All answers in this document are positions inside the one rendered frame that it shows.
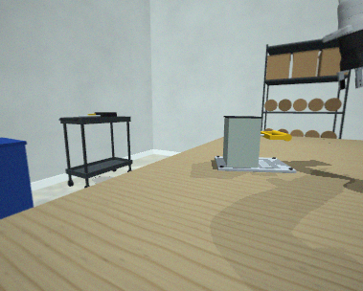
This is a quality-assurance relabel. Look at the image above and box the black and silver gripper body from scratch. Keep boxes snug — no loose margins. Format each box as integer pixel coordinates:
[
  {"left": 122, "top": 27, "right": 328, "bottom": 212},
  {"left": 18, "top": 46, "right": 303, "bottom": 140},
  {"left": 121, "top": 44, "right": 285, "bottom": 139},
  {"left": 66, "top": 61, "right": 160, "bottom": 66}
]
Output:
[{"left": 323, "top": 12, "right": 363, "bottom": 72}]

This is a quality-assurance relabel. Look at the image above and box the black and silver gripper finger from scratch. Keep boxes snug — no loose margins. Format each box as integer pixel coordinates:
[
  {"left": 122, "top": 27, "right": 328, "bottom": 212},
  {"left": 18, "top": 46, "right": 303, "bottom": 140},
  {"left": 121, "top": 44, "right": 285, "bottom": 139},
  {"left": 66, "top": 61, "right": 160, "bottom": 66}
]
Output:
[
  {"left": 336, "top": 70, "right": 350, "bottom": 90},
  {"left": 354, "top": 67, "right": 363, "bottom": 88}
]

